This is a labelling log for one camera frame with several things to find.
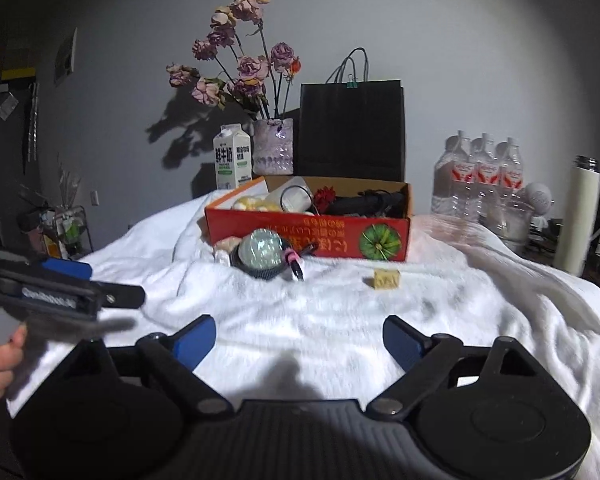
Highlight dried pink flower bouquet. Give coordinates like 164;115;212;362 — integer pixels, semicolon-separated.
166;0;301;122

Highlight black zipper case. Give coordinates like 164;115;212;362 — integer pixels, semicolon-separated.
328;191;406;219

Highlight orange cardboard box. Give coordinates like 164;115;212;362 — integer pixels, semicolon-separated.
204;176;412;263

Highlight red rose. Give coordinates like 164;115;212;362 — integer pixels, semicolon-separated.
311;186;338;215

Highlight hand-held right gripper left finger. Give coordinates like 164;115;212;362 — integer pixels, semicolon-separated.
64;314;234;421

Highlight black paper bag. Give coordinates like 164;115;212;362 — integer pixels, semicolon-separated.
298;47;406;182

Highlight black wire rack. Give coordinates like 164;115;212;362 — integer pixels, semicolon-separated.
19;205;88;261

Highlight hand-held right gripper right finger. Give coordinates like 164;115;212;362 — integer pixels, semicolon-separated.
367;315;542;421

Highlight purple glass vase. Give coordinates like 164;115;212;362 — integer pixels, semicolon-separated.
253;118;295;177

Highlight yellow round pastries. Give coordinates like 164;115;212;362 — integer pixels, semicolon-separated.
231;195;281;213

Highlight white thermos bottle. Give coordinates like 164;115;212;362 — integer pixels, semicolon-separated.
552;156;600;277

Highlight glass ball on black base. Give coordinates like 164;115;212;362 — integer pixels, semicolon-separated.
229;240;295;282

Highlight dark tall cabinet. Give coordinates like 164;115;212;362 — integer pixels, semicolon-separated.
0;47;41;261

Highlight pink black pen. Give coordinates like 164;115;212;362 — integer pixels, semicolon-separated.
281;242;319;282

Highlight small tan block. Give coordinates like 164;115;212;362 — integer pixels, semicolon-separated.
372;268;400;291

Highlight clear water bottle red label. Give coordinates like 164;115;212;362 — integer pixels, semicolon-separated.
431;131;474;217
465;132;502;222
495;136;525;202

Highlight white charger box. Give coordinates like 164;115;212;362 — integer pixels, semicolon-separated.
266;176;315;212

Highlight white fluffy blanket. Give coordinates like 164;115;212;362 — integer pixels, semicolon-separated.
7;190;600;480

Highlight white round speaker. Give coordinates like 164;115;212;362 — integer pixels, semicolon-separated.
522;182;555;219

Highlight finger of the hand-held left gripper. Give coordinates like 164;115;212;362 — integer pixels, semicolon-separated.
39;257;94;282
97;282;147;311

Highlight clear glass cup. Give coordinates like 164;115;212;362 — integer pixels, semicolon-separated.
486;197;536;244

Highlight white milk carton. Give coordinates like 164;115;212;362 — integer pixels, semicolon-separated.
213;124;253;191

